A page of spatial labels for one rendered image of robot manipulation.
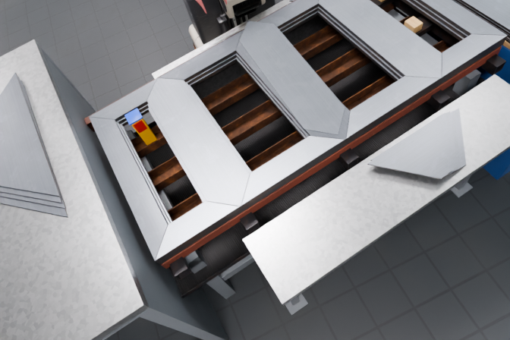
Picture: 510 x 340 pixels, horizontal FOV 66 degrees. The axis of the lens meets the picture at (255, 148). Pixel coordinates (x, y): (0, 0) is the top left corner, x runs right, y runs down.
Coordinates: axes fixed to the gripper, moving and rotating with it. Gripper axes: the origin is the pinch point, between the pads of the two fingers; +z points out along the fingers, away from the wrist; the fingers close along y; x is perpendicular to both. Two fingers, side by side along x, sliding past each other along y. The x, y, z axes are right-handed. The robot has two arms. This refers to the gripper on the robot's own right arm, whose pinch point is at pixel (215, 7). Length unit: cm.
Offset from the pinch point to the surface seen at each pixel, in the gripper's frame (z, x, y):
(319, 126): 43, -55, 12
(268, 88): 31.5, -30.7, 3.8
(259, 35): 17.6, -5.4, 13.2
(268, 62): 25.2, -20.5, 9.4
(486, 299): 153, -81, 58
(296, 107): 38, -45, 9
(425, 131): 57, -67, 47
